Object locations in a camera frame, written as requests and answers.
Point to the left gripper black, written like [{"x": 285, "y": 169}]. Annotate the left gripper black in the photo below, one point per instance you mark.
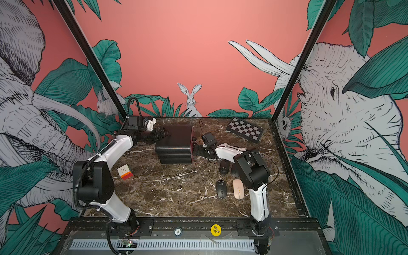
[{"x": 159, "y": 137}]

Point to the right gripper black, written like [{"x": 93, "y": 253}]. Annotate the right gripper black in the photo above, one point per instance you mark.
[{"x": 201, "y": 147}]

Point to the black drawer cabinet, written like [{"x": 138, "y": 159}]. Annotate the black drawer cabinet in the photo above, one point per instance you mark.
[{"x": 176, "y": 148}]

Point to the black computer mouse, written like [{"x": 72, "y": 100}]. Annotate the black computer mouse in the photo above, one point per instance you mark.
[{"x": 221, "y": 189}]

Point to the pink computer mouse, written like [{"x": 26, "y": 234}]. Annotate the pink computer mouse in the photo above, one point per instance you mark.
[{"x": 238, "y": 189}]

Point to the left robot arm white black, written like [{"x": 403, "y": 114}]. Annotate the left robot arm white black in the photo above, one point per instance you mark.
[{"x": 93, "y": 185}]

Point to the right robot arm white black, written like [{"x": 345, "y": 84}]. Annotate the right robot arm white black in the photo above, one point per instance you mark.
[{"x": 252, "y": 169}]

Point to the colourful puzzle cube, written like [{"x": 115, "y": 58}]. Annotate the colourful puzzle cube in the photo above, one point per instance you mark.
[{"x": 124, "y": 172}]

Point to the black white checkerboard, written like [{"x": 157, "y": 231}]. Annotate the black white checkerboard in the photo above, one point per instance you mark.
[{"x": 245, "y": 130}]

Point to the yellow round sticker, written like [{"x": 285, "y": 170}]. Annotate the yellow round sticker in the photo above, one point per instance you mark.
[{"x": 216, "y": 230}]

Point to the white vent strip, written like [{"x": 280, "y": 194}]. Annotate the white vent strip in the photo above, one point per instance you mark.
[{"x": 164, "y": 244}]

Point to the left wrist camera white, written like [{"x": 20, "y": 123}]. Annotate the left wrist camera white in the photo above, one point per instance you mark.
[{"x": 149, "y": 123}]

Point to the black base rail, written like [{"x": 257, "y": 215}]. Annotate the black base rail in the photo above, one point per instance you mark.
[{"x": 242, "y": 225}]

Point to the left black frame post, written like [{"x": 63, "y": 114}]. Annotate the left black frame post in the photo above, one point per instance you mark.
[{"x": 67, "y": 15}]

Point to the black frame post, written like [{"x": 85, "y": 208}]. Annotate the black frame post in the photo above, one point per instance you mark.
[
  {"x": 313, "y": 37},
  {"x": 67, "y": 15}
]

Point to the right black frame post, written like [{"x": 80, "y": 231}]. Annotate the right black frame post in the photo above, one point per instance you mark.
[{"x": 313, "y": 37}]

